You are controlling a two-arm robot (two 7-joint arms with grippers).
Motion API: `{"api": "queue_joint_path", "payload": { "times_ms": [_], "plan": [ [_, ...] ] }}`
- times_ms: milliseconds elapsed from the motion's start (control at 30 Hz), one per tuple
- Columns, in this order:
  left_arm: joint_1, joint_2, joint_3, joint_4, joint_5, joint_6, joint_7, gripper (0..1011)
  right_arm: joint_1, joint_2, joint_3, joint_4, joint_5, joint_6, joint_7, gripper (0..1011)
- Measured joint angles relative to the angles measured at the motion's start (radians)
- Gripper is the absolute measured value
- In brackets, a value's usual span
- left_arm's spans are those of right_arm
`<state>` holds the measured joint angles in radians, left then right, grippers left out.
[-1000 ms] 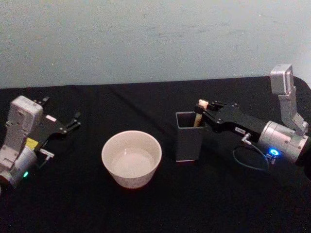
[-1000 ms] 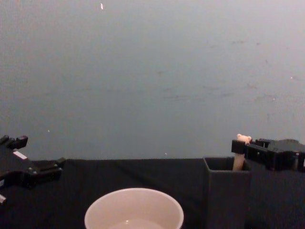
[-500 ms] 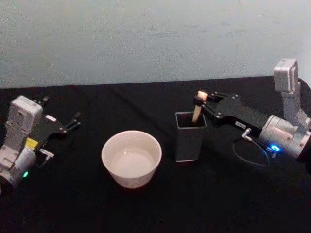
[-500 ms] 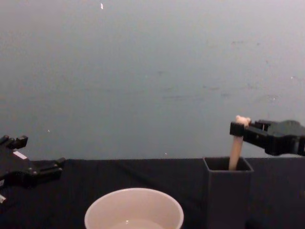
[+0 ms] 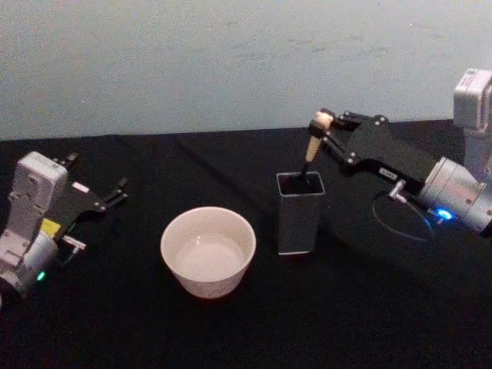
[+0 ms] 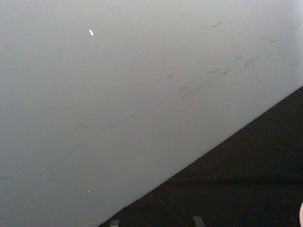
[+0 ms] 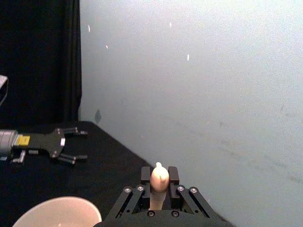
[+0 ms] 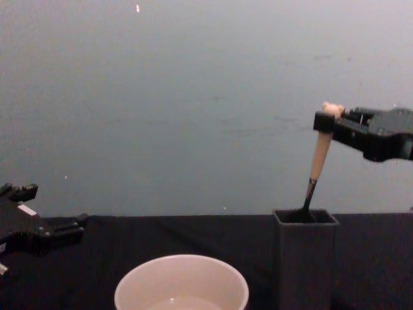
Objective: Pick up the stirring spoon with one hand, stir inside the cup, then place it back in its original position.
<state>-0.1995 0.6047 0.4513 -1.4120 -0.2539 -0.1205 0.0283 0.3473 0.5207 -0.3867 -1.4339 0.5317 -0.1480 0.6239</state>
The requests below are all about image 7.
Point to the black curtain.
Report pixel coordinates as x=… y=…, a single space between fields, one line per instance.
x=35 y=52

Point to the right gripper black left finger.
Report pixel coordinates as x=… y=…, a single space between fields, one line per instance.
x=132 y=198

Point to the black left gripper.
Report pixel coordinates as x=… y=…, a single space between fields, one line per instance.
x=45 y=143

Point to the black table cloth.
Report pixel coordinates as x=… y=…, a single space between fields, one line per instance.
x=94 y=156

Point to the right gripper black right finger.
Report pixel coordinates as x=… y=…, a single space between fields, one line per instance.
x=187 y=198

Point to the small white plastic piece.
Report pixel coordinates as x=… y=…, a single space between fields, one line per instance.
x=158 y=179

